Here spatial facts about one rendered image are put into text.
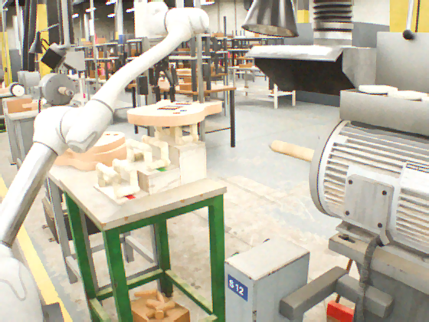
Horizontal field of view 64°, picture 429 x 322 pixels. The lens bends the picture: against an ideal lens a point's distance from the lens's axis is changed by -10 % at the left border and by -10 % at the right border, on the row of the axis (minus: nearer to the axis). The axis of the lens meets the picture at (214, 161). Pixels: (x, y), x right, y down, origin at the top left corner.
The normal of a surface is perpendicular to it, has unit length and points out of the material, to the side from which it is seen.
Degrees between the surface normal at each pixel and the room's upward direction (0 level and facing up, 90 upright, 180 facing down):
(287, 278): 90
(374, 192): 90
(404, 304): 90
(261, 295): 90
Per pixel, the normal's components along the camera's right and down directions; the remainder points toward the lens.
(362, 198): -0.80, 0.21
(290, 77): 0.60, 0.22
